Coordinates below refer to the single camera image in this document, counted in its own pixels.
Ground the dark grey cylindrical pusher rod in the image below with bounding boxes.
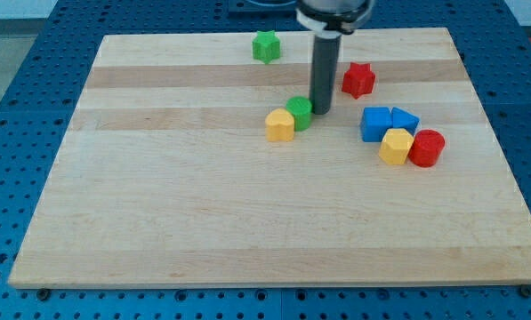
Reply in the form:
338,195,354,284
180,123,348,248
309,36,341,115

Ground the yellow heart block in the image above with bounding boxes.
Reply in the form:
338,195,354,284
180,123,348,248
265,108,294,142

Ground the red star block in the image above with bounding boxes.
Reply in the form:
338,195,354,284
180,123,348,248
342,62,376,100

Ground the green star block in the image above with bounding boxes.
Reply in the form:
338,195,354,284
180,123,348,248
252,30,281,64

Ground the green cylinder block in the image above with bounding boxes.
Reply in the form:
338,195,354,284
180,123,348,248
286,96,312,132

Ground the blue cube block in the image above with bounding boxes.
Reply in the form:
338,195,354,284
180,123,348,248
359,107,392,142

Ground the blue triangle block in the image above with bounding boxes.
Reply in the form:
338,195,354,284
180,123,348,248
390,107,420,135

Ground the yellow hexagon block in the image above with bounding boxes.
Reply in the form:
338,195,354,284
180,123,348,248
378,128,414,165

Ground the red cylinder block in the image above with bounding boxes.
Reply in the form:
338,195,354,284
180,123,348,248
408,129,446,167

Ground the wooden board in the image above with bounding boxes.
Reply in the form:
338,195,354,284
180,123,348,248
9,28,531,289

